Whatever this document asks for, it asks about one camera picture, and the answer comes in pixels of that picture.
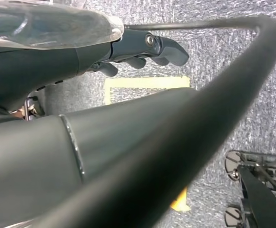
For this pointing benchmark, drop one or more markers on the yellow floor tape outline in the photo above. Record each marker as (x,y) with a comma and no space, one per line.
(147,82)

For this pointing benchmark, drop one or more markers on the grey robot leg shell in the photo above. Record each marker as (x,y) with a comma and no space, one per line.
(45,163)

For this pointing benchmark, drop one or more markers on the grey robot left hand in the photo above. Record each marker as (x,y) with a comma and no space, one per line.
(33,69)

